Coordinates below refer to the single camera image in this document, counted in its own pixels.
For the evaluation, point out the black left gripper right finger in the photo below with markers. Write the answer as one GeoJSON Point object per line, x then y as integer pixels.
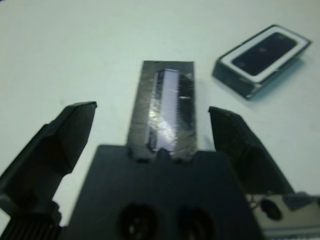
{"type": "Point", "coordinates": [242, 150]}

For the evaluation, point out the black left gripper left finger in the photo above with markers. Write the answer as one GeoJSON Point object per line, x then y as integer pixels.
{"type": "Point", "coordinates": [50, 155]}

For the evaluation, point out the black box lid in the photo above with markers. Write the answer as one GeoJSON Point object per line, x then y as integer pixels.
{"type": "Point", "coordinates": [142, 100]}

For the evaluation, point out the black box base white insert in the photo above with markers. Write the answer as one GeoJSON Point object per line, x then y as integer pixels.
{"type": "Point", "coordinates": [235, 82]}

